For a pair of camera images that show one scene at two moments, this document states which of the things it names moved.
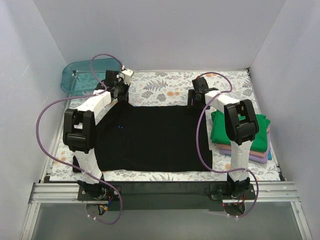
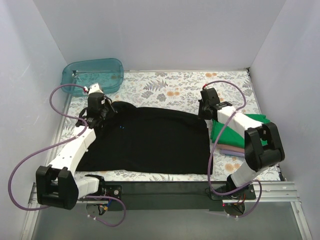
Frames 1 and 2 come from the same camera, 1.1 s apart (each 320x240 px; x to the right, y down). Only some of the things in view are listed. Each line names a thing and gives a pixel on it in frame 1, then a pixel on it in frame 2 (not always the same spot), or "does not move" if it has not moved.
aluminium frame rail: [64, 192] does not move
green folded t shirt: [219, 134] does not move
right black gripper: [191, 100] to [203, 111]
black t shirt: [138, 138] does not move
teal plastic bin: [77, 77] does not move
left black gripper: [122, 94] to [107, 110]
